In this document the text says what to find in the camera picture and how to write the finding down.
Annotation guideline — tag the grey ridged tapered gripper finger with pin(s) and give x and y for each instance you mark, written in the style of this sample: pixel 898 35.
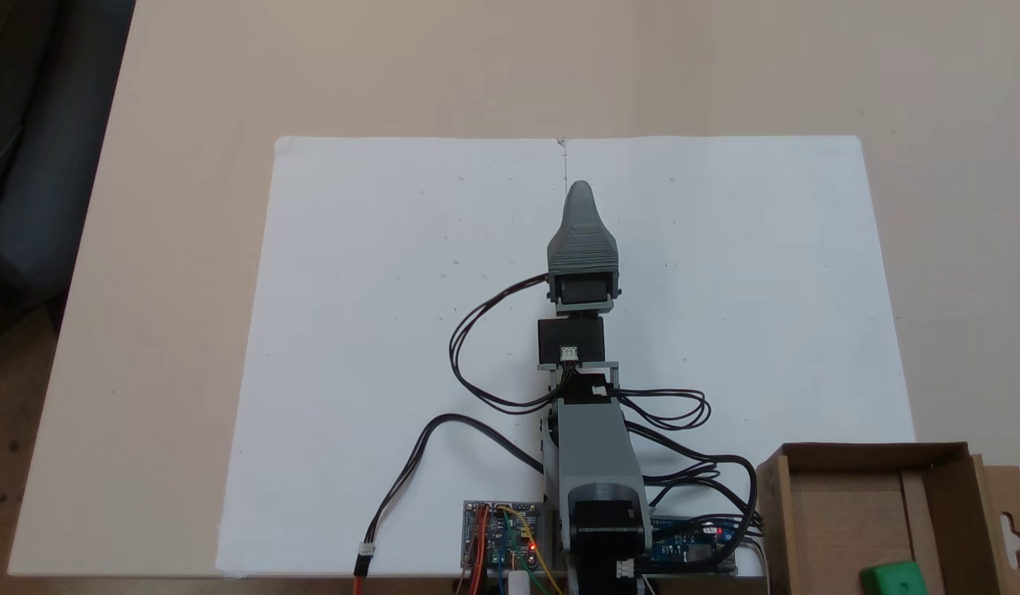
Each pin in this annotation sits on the grey ridged tapered gripper finger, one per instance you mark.
pixel 583 235

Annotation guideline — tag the green dice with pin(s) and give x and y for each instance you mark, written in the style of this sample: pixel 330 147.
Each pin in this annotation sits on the green dice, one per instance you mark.
pixel 894 578

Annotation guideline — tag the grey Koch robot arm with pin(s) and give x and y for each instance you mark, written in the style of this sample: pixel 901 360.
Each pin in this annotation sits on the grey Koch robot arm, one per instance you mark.
pixel 597 463

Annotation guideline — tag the white paper sheet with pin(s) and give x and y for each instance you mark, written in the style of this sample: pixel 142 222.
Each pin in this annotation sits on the white paper sheet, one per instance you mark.
pixel 353 289

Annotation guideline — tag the motor controller circuit board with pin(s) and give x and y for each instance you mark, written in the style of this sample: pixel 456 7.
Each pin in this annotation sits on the motor controller circuit board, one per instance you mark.
pixel 502 537

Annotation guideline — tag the blue power circuit board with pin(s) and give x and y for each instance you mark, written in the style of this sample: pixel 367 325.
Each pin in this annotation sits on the blue power circuit board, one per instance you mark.
pixel 692 547

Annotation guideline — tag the white plastic connector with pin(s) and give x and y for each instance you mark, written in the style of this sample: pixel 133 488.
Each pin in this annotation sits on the white plastic connector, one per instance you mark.
pixel 518 583

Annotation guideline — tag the brown cardboard box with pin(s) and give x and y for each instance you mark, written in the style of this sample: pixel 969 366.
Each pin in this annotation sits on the brown cardboard box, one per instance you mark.
pixel 849 504

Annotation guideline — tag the dark grey fabric seat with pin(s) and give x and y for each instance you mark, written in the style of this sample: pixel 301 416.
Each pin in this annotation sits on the dark grey fabric seat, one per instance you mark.
pixel 30 165

